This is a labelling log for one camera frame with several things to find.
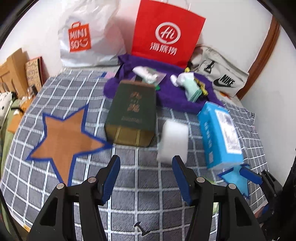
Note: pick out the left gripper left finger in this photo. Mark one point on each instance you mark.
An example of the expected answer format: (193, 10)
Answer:
(55, 221)

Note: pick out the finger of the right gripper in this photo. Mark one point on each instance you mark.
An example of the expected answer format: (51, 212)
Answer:
(268, 184)
(264, 213)

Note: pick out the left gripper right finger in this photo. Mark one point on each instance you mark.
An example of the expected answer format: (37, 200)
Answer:
(236, 220)

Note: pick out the blue tissue pack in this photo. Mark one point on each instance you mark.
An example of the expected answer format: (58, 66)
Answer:
(220, 140)

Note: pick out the white foam block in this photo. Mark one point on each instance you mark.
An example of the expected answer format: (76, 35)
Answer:
(174, 142)

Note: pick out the dark green tea tin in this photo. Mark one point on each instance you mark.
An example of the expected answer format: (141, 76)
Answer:
(131, 119)

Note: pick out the yellow adidas pouch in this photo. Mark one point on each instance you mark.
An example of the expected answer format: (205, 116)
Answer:
(201, 85)

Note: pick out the clear zip bag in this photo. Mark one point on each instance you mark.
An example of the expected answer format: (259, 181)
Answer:
(160, 78)

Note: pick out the grey checkered bed sheet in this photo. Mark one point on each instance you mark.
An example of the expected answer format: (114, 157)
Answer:
(84, 167)

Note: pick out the grey Nike waist bag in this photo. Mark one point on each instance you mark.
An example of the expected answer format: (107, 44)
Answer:
(225, 76)

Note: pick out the wooden nightstand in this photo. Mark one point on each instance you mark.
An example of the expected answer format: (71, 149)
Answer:
(18, 114)

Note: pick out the purple fleece cloth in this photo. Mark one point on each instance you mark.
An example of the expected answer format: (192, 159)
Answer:
(168, 96)

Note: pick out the white spotted pillow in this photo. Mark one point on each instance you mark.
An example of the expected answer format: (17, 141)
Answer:
(5, 103)

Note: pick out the patterned gift box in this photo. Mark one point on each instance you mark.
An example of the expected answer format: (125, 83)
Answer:
(34, 73)

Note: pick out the wooden headboard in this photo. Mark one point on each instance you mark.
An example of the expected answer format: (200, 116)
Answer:
(13, 74)

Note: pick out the white Miniso plastic bag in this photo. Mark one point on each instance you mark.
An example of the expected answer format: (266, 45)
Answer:
(88, 35)

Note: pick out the red paper shopping bag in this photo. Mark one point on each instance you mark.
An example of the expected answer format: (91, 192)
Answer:
(166, 33)

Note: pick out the brown wooden door frame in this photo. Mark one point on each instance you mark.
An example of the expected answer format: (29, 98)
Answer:
(263, 56)

